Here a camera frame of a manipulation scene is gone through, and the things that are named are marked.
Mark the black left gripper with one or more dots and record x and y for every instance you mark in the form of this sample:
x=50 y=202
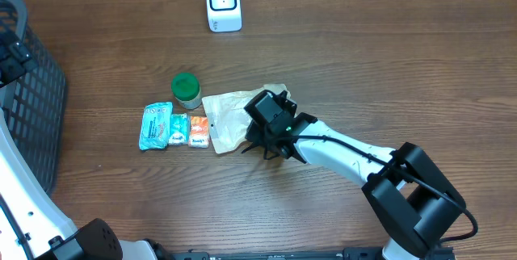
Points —
x=14 y=56

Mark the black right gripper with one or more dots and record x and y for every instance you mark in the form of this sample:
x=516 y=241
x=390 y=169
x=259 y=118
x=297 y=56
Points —
x=258 y=135

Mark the beige plastic pouch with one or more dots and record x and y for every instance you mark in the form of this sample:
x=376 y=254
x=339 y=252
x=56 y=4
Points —
x=228 y=120

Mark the orange tissue pack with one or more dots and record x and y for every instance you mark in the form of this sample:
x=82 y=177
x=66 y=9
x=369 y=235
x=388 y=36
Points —
x=199 y=136

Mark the teal tissue pack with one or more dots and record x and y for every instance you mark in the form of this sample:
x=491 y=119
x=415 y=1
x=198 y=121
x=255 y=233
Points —
x=179 y=129

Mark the green lid jar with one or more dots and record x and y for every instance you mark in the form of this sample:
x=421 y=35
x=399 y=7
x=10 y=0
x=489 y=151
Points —
x=186 y=89

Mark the large teal wipes pack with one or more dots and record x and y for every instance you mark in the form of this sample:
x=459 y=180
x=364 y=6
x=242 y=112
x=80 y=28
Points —
x=155 y=126

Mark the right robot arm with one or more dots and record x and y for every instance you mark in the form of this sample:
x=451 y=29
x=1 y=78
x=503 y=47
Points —
x=411 y=197

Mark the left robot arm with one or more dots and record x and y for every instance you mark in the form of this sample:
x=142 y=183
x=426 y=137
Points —
x=32 y=225

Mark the white barcode scanner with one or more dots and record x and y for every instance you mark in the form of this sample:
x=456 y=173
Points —
x=224 y=15

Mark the dark grey plastic basket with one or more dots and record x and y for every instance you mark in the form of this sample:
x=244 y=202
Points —
x=33 y=106

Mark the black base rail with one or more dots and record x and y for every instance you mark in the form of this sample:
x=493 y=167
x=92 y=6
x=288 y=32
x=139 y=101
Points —
x=361 y=253

